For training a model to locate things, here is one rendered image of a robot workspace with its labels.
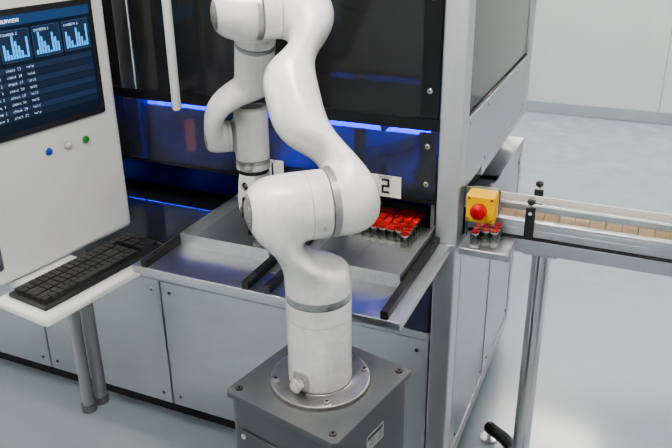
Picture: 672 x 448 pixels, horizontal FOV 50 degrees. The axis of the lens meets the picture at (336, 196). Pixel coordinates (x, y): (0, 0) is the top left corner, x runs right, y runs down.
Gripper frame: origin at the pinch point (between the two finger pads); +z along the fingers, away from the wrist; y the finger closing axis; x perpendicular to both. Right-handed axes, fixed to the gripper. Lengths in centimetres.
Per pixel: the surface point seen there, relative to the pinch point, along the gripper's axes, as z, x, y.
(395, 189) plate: -7.9, -30.9, 18.9
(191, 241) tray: 4.2, 15.6, -6.7
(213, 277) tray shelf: 6.1, 1.6, -18.5
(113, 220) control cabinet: 9, 52, 6
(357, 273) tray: 4.2, -30.6, -6.8
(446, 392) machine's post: 51, -47, 20
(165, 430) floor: 93, 51, 17
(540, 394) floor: 93, -67, 87
